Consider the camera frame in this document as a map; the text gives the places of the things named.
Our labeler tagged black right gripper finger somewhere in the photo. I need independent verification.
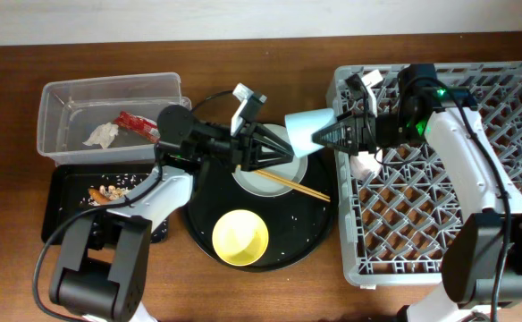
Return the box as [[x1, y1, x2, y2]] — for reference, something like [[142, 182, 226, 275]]
[[312, 127, 365, 156], [334, 109, 364, 130]]

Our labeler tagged wooden chopstick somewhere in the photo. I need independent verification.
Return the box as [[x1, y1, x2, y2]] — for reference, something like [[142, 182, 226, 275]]
[[254, 170, 331, 202], [237, 170, 331, 202]]

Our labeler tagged black rectangular tray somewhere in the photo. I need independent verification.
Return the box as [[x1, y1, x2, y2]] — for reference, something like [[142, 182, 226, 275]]
[[41, 164, 153, 242]]

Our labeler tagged food scraps pile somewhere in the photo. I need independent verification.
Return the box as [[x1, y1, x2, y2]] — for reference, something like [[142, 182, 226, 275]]
[[85, 174, 141, 207]]

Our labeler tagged yellow plastic bowl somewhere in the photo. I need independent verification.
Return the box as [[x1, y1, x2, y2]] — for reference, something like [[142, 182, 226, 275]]
[[212, 209, 269, 267]]

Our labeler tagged grey round plate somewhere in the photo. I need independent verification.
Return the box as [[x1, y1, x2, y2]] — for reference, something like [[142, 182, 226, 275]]
[[232, 123, 309, 199]]

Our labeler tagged red snack wrapper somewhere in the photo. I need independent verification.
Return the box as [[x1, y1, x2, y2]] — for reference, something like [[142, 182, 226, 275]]
[[114, 111, 160, 143]]

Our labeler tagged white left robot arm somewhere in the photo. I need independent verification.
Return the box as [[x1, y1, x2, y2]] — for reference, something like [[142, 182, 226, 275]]
[[32, 84, 293, 321]]

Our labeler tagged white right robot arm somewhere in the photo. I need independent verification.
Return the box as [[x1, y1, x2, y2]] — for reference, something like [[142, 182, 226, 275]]
[[317, 64, 522, 321]]

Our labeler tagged light blue plastic cup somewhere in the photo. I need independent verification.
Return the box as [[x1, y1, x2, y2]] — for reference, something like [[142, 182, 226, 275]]
[[284, 108, 336, 158]]

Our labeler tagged round black tray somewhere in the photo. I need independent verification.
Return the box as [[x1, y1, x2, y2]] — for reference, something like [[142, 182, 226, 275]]
[[182, 152, 338, 273]]

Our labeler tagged pink plastic cup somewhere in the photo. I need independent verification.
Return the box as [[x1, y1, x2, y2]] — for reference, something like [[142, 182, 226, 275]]
[[349, 151, 382, 181]]

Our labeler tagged orange carrot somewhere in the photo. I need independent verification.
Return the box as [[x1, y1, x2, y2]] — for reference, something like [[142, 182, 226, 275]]
[[88, 188, 110, 205]]

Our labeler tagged clear plastic storage bin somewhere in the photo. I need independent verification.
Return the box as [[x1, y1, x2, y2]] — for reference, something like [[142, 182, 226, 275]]
[[37, 72, 192, 165]]

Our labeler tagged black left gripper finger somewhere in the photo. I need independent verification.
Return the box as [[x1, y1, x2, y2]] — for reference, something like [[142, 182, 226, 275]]
[[242, 152, 293, 172], [251, 123, 294, 157]]

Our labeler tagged grey plastic dishwasher rack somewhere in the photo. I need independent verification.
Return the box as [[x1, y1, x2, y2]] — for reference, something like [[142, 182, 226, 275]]
[[335, 61, 522, 288]]

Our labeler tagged white tissue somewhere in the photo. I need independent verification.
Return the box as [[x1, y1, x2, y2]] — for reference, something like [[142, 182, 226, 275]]
[[83, 123, 119, 149]]

